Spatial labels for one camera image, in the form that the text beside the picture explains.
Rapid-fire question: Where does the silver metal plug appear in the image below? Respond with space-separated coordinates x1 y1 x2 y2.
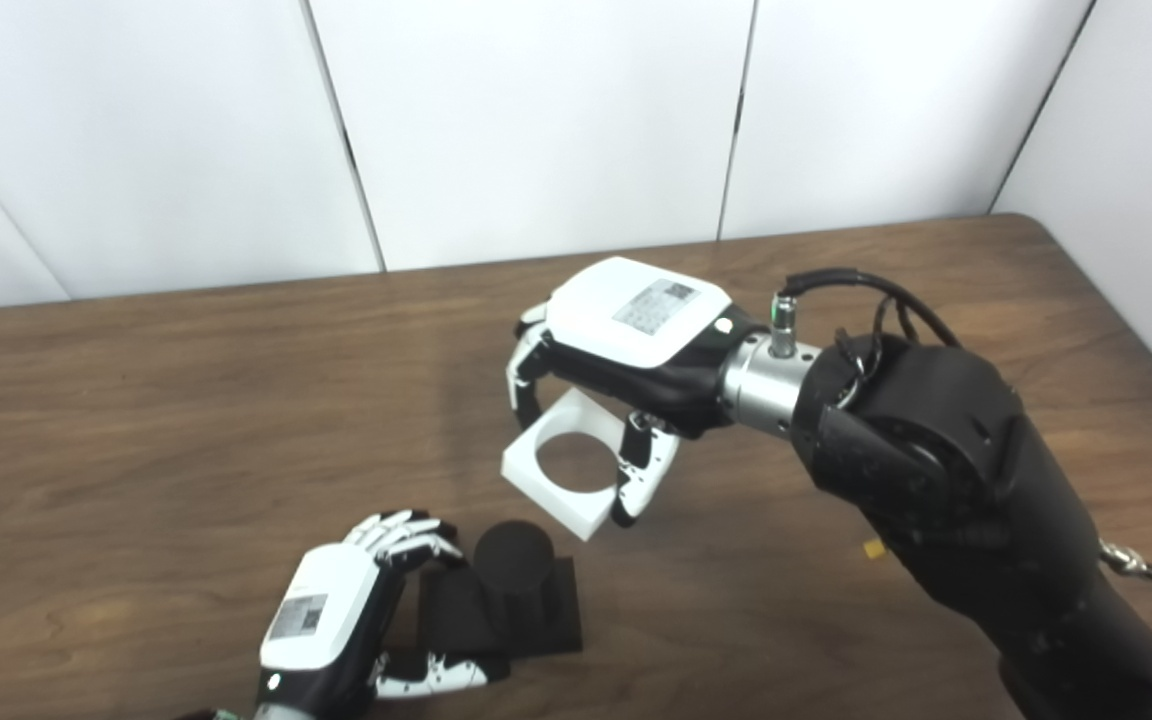
1099 538 1152 582

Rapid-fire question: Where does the white and black left hand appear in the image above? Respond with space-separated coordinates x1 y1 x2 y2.
256 510 497 720

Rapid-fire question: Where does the black peg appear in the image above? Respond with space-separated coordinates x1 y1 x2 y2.
416 520 584 666

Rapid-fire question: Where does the white square piece with hole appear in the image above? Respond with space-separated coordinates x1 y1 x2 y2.
501 388 682 543

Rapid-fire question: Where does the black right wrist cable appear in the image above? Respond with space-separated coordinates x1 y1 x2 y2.
771 267 962 361

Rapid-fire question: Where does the white and black right hand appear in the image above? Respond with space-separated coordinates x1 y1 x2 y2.
506 256 767 529

